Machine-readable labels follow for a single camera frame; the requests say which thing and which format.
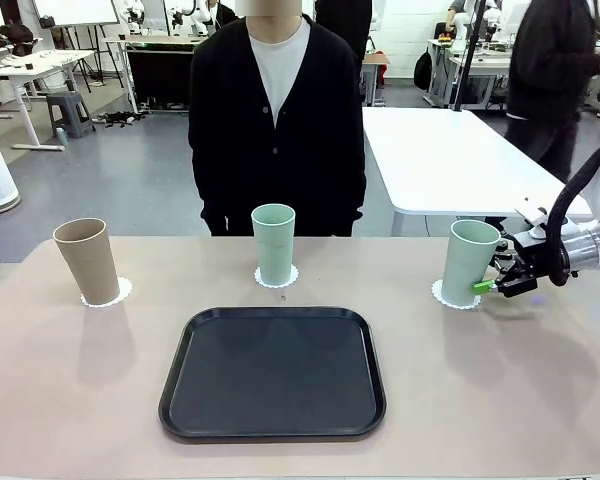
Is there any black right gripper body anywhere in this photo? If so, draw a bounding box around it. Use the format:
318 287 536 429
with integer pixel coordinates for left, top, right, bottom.
517 236 556 282

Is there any light green plastic cup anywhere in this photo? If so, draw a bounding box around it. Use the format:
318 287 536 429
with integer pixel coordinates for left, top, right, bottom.
440 219 502 307
250 203 297 287

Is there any white scalloped paper coaster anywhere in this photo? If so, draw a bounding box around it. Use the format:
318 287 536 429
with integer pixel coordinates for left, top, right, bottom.
253 264 300 290
80 276 134 310
431 278 483 311

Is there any brown plastic cup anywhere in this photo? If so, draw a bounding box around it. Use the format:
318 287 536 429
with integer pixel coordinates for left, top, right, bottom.
52 218 121 306

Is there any person's right forearm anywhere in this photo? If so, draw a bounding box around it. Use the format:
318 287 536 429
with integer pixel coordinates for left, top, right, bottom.
189 144 231 236

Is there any person's left forearm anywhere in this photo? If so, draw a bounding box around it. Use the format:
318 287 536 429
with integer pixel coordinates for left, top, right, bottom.
339 144 367 231

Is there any large white table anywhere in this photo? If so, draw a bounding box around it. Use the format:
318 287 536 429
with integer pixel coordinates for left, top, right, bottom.
362 106 589 217

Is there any bystander in black sweater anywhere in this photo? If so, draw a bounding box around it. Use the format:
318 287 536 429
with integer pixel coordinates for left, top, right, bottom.
504 0 600 184

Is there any white desk with equipment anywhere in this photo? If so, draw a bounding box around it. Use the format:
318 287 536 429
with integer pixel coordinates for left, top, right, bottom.
427 37 514 109

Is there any black stand pole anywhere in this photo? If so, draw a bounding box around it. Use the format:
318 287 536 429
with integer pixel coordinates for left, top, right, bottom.
453 0 484 112

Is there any black backpack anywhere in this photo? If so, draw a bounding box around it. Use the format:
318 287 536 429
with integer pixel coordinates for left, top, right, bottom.
412 48 434 92

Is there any black plastic serving tray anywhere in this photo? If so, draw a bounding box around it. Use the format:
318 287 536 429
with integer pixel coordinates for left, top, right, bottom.
158 306 387 441

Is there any bystander in black clothes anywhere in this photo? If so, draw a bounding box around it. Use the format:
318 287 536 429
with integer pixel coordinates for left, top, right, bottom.
313 0 374 56
210 0 242 25

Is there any person in black cardigan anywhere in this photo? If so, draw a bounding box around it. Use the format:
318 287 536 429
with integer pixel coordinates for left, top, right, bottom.
188 0 367 238

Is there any black fronted workbench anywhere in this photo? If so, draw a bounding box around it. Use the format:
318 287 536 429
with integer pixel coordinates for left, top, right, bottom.
102 34 201 116

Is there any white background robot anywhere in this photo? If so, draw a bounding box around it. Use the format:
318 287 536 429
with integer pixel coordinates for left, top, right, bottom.
122 0 147 36
169 0 211 37

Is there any grey plastic step stool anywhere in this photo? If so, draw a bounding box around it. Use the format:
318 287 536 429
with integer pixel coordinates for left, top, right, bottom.
46 91 97 140

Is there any whiteboard on easel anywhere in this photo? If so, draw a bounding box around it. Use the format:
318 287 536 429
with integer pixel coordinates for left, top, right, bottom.
32 0 122 29

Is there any white work desk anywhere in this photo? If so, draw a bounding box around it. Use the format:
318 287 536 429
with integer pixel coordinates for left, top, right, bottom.
0 49 97 151

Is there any black bag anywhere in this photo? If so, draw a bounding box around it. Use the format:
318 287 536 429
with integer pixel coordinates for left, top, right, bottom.
0 22 36 57

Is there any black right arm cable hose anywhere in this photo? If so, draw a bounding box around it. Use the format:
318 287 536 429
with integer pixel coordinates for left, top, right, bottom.
549 142 600 288

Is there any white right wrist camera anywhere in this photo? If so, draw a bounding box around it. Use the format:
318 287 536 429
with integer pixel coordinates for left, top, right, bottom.
513 204 551 240

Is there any black cable pile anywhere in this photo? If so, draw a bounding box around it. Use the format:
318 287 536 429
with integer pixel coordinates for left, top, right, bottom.
95 110 144 129

